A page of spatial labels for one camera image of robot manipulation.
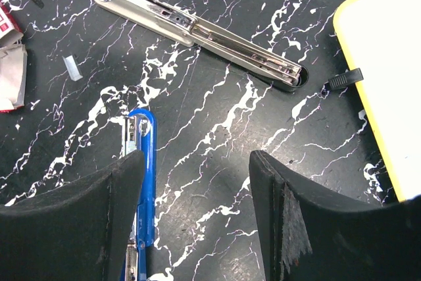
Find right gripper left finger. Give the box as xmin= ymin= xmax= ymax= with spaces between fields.
xmin=1 ymin=151 xmax=144 ymax=280

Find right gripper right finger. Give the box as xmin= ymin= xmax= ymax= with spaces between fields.
xmin=249 ymin=150 xmax=420 ymax=280

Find staple strip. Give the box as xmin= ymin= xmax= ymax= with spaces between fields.
xmin=1 ymin=30 xmax=28 ymax=113

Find red staple box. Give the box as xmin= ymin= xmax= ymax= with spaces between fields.
xmin=0 ymin=2 xmax=24 ymax=47

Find small staple piece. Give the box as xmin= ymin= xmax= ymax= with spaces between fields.
xmin=62 ymin=55 xmax=83 ymax=82

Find yellow framed whiteboard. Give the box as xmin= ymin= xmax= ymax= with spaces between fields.
xmin=333 ymin=0 xmax=420 ymax=201

